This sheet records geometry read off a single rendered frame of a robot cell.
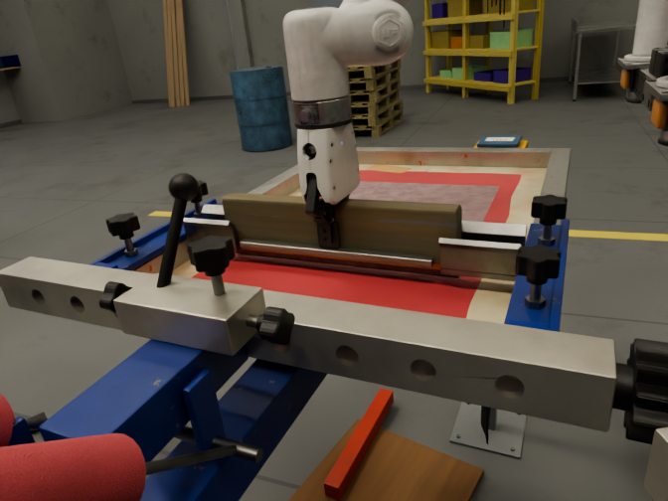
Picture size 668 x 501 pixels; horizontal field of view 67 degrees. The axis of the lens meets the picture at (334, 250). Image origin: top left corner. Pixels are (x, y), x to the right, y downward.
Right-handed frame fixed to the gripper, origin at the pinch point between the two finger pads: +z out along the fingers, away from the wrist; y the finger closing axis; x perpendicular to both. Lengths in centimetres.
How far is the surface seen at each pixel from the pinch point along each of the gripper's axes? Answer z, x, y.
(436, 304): 6.0, -16.4, -6.7
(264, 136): 84, 298, 441
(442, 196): 6.0, -7.4, 34.0
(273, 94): 39, 286, 453
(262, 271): 6.1, 10.6, -4.0
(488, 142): 4, -10, 73
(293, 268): 6.1, 6.4, -2.0
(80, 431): -2.5, -0.8, -44.0
